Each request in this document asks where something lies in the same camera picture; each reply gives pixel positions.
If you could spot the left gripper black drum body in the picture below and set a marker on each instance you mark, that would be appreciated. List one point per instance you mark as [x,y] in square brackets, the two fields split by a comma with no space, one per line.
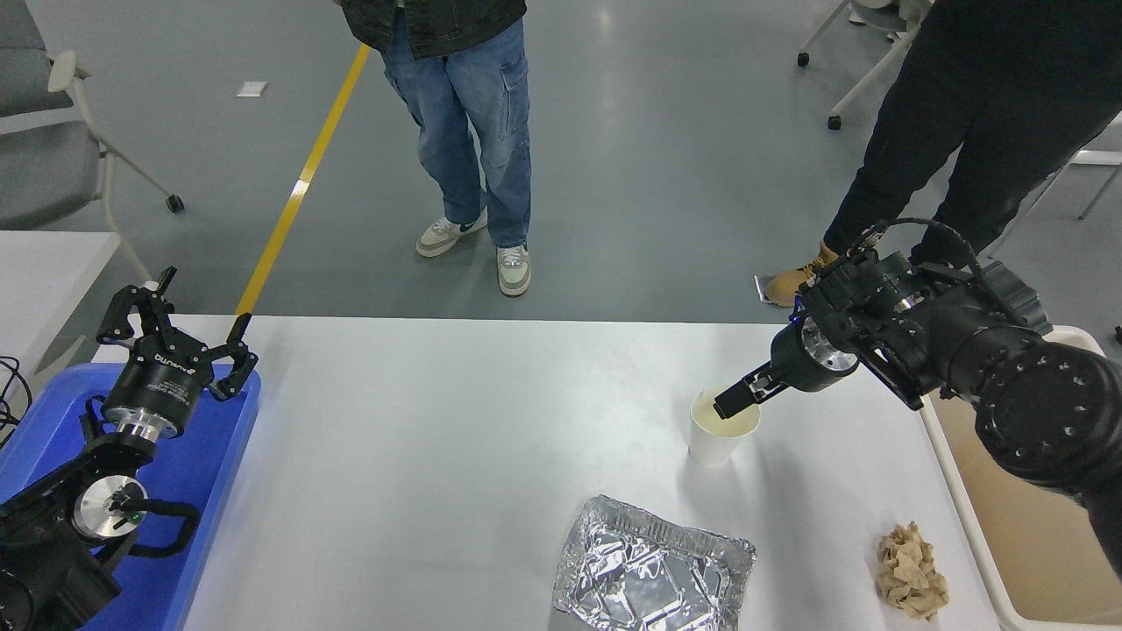
[162,390]

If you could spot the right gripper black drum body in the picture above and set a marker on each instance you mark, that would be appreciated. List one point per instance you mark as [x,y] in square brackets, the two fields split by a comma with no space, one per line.
[798,364]

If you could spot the white paper cup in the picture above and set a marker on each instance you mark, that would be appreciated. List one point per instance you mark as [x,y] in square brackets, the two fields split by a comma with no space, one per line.
[710,447]

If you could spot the crinkled silver foil tray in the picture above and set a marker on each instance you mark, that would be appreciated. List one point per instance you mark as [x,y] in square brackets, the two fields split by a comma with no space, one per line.
[649,578]

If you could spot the tan paper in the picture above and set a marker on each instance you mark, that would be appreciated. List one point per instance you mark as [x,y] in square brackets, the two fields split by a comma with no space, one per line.
[912,574]

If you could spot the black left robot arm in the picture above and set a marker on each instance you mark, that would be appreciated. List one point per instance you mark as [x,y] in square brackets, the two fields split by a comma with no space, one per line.
[44,570]

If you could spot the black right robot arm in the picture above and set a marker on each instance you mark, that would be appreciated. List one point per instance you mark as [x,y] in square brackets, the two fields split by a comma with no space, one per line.
[1034,394]

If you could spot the silver floor plate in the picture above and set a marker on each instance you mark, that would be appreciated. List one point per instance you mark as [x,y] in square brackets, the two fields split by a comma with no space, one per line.
[759,289]

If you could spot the blue plastic tray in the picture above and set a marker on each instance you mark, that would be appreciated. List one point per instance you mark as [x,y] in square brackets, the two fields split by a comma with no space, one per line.
[215,456]

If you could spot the white table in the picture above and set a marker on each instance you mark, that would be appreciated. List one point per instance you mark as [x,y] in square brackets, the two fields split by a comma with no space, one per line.
[44,272]

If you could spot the grey office chair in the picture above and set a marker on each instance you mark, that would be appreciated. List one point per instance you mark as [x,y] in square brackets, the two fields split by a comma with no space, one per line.
[44,166]

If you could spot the white-framed wheeled chair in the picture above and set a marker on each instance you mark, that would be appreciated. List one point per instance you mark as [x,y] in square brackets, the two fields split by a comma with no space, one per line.
[834,123]

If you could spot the person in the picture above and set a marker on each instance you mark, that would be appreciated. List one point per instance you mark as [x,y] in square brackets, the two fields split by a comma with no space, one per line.
[920,131]
[473,114]

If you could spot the large pale plastic bin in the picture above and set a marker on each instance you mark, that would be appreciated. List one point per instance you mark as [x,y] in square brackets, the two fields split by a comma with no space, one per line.
[1034,543]

